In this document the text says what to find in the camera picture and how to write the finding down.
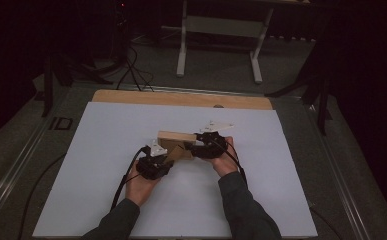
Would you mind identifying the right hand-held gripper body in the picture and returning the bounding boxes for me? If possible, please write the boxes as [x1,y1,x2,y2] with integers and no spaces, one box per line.
[190,120,235,160]

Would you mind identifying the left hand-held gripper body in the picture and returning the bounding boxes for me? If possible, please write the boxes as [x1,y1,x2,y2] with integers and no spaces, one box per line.
[135,139,174,181]

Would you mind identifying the wooden picture frame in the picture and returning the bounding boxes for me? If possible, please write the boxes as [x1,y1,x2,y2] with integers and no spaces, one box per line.
[156,130,198,161]

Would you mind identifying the person's right hand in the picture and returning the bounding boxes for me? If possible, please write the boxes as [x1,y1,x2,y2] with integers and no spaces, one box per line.
[208,136,241,178]

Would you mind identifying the person's left hand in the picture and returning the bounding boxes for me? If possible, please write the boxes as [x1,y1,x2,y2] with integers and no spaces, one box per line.
[124,165,162,208]

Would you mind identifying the white table sheet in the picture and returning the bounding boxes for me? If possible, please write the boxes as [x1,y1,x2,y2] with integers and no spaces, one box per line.
[32,101,319,239]

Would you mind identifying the black floor plate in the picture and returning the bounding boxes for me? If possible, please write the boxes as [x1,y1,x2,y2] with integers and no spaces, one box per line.
[48,116,74,131]

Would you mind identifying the white metal stand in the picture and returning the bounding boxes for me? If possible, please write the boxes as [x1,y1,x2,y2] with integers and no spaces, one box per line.
[175,0,276,85]

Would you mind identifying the black tripod stand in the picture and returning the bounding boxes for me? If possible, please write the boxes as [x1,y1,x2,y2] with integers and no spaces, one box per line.
[40,49,115,118]
[264,33,334,137]

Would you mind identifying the dark equipment stand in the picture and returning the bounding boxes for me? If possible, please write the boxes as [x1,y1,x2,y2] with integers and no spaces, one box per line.
[112,0,130,64]

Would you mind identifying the right hand-held gripper cable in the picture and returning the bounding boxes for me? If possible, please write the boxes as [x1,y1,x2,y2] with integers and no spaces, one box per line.
[214,137,249,187]

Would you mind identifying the hand-held gripper cable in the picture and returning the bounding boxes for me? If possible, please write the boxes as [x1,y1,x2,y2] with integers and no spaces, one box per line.
[110,145,151,212]
[214,137,249,187]

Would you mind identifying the left hand-held gripper cable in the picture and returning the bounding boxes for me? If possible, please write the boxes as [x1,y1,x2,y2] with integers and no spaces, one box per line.
[110,145,151,212]

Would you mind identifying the metal floor rail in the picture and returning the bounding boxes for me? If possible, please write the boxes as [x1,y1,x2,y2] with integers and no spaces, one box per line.
[0,113,54,229]
[305,103,373,240]
[127,84,304,98]

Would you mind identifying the bundle of black floor cables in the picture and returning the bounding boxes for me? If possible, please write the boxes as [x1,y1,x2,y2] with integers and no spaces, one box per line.
[115,45,156,93]

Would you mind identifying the black floor cable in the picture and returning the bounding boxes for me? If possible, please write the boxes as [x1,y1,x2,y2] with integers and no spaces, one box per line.
[16,152,68,240]
[308,205,343,240]

